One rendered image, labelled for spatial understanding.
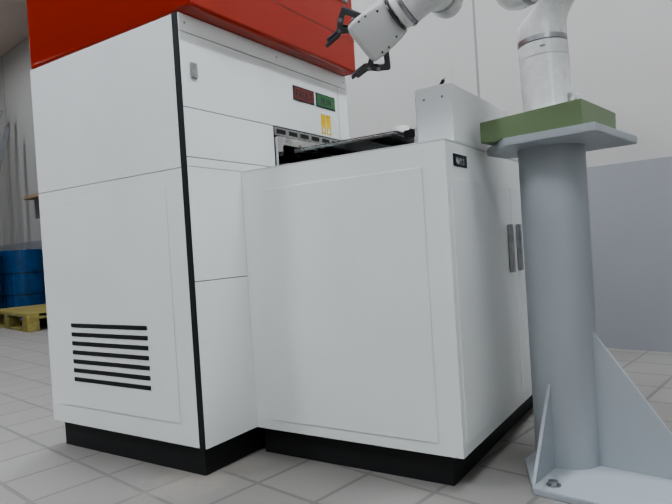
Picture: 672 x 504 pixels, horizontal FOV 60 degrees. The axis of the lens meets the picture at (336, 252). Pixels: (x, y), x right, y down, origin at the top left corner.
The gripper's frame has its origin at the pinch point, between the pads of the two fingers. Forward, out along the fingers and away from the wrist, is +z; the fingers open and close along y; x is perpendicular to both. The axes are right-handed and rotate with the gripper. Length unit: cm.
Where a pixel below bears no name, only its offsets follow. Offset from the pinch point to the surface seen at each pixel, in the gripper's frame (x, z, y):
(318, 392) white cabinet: 31, 53, -59
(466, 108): -9.7, -13.5, -30.5
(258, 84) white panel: -34.2, 35.8, 4.5
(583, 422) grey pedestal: 37, -1, -96
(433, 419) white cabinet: 43, 25, -71
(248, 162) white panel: -15.3, 46.2, -8.3
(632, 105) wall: -147, -49, -126
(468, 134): -6.3, -10.8, -35.3
